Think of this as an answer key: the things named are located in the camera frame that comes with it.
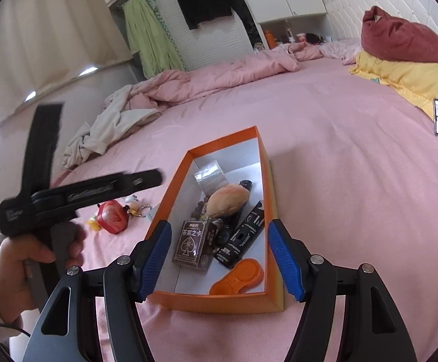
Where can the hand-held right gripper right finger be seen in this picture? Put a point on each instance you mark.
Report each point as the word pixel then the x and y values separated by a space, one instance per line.
pixel 285 260

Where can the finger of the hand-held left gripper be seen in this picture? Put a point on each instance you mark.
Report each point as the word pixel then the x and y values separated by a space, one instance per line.
pixel 143 180

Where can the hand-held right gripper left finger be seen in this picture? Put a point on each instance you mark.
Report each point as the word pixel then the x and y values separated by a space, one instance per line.
pixel 155 260

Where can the black card deck box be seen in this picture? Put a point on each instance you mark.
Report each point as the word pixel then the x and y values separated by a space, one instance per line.
pixel 192 247

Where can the red round case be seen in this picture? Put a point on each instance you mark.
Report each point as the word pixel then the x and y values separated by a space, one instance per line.
pixel 111 217

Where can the black printed tube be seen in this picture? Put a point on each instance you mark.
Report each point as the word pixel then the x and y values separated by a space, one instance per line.
pixel 241 235

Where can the orange plastic opener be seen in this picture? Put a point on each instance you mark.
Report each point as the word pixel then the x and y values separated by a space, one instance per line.
pixel 238 281

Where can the clear plastic bag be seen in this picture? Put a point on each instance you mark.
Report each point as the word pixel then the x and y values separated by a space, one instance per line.
pixel 209 175

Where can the orange cardboard box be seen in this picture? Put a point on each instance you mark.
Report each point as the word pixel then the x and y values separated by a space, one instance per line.
pixel 219 303

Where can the bread roll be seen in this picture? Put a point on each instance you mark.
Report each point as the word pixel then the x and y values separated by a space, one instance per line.
pixel 228 200

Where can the person's left hand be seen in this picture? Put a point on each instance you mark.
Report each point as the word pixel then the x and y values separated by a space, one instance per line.
pixel 11 271

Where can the beige cloth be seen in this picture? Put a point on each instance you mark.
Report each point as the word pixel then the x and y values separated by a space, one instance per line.
pixel 102 128

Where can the pink duvet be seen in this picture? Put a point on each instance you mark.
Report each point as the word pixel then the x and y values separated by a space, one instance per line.
pixel 222 77

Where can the green garment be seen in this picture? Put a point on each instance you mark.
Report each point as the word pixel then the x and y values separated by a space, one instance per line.
pixel 149 37

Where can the white slatted wardrobe door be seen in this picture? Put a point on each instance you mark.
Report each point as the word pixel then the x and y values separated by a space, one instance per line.
pixel 204 49

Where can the cream curtain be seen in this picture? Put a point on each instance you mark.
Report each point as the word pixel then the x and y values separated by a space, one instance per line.
pixel 53 34

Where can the orange bottle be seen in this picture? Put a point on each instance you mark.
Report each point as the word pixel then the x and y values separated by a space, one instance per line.
pixel 268 40

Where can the dark patterned scarf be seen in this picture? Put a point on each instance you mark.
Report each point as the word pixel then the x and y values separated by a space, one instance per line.
pixel 251 26

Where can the white bottle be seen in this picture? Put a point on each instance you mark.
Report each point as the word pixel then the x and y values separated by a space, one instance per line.
pixel 289 34

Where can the red white cup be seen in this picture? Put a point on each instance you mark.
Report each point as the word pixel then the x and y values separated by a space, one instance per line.
pixel 301 38

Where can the floral pink pillow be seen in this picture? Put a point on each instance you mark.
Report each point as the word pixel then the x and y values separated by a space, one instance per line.
pixel 339 49

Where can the yellow blanket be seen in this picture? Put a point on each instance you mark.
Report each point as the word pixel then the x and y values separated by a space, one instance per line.
pixel 411 79

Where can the red pillow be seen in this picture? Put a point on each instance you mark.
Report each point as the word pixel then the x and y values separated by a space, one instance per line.
pixel 403 41

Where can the white padded headboard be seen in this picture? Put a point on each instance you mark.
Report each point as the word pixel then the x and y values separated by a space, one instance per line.
pixel 392 0

